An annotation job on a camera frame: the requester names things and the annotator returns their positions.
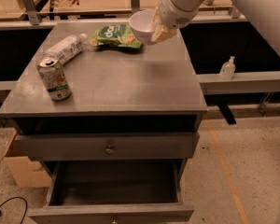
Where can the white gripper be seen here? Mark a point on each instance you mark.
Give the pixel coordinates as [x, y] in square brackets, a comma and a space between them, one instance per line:
[174, 14]

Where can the white bowl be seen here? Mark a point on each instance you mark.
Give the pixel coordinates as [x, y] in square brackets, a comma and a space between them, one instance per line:
[140, 23]

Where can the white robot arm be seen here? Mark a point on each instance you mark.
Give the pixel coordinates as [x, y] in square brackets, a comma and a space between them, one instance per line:
[264, 15]

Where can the green rice chip bag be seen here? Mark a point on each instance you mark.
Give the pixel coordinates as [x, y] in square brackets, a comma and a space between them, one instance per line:
[115, 36]

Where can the hand sanitizer pump bottle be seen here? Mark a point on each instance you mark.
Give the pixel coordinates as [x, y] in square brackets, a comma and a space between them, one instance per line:
[228, 69]

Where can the clear plastic water bottle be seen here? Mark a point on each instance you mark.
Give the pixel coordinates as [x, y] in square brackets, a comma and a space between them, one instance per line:
[68, 48]

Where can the grey drawer cabinet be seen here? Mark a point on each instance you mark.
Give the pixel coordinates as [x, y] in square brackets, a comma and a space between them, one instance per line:
[152, 91]

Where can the green white soda can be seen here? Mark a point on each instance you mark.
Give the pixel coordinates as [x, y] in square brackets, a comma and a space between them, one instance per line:
[52, 75]

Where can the closed grey middle drawer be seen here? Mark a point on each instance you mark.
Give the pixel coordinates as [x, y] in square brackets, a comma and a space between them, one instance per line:
[99, 147]

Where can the open grey bottom drawer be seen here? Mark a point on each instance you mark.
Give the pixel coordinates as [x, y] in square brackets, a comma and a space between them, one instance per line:
[114, 192]

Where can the cardboard box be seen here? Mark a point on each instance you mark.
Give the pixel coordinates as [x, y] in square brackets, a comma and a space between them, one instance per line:
[26, 173]

